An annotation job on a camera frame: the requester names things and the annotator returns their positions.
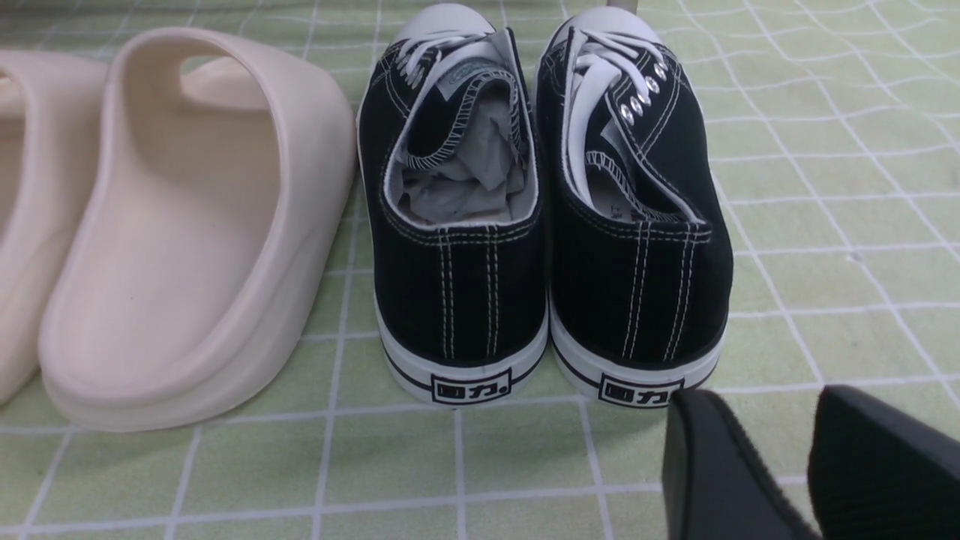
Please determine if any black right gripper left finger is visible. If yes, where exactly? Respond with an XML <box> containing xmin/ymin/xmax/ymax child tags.
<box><xmin>661</xmin><ymin>389</ymin><xmax>820</xmax><ymax>539</ymax></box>

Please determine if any black canvas sneaker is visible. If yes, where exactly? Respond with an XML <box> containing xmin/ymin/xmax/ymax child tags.
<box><xmin>357</xmin><ymin>3</ymin><xmax>548</xmax><ymax>408</ymax></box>
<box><xmin>532</xmin><ymin>6</ymin><xmax>734</xmax><ymax>410</ymax></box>

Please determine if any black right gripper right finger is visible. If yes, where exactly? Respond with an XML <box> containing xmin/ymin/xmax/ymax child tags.
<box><xmin>807</xmin><ymin>384</ymin><xmax>959</xmax><ymax>539</ymax></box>

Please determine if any cream slide slipper left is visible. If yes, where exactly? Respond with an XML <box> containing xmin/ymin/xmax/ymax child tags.
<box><xmin>1</xmin><ymin>50</ymin><xmax>109</xmax><ymax>402</ymax></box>

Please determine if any cream slide slipper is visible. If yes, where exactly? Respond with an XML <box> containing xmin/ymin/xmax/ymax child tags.
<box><xmin>39</xmin><ymin>27</ymin><xmax>356</xmax><ymax>433</ymax></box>
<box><xmin>1</xmin><ymin>50</ymin><xmax>109</xmax><ymax>402</ymax></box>

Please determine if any black canvas sneaker left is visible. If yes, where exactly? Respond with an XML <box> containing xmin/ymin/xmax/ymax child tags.
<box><xmin>357</xmin><ymin>3</ymin><xmax>548</xmax><ymax>408</ymax></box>

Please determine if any cream slide slipper right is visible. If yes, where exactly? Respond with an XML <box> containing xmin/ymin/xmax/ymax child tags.
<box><xmin>39</xmin><ymin>27</ymin><xmax>356</xmax><ymax>433</ymax></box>

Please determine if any green checkered tablecloth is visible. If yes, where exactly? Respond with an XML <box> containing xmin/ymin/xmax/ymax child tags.
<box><xmin>1</xmin><ymin>1</ymin><xmax>959</xmax><ymax>539</ymax></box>

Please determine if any black canvas sneaker right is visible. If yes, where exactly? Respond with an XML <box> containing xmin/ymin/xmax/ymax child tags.
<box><xmin>532</xmin><ymin>6</ymin><xmax>734</xmax><ymax>410</ymax></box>

